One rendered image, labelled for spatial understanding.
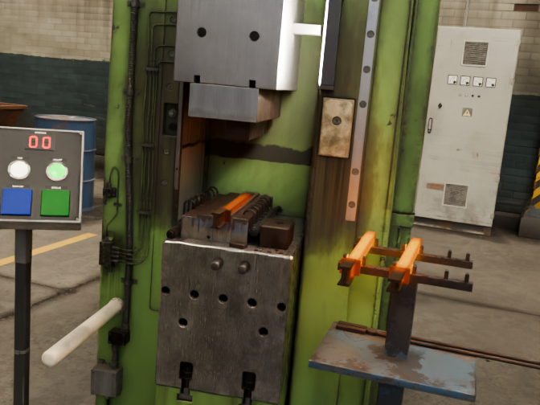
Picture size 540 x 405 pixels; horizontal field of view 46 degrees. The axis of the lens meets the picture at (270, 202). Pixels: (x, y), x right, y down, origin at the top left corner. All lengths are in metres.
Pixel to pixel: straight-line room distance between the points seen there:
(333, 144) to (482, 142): 5.11
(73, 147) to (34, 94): 8.02
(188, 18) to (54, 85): 7.91
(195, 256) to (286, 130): 0.66
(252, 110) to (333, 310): 0.67
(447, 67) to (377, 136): 5.07
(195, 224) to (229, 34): 0.55
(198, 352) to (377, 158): 0.78
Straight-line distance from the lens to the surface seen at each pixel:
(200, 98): 1.86
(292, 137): 2.29
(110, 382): 2.26
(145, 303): 2.18
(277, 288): 1.83
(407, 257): 1.62
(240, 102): 1.83
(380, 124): 1.93
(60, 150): 1.93
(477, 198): 7.02
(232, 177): 2.35
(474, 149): 6.97
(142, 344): 2.23
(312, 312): 2.05
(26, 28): 10.05
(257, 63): 1.82
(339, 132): 1.91
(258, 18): 1.83
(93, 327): 2.01
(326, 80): 1.89
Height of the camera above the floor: 1.39
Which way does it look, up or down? 11 degrees down
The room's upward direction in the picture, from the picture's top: 5 degrees clockwise
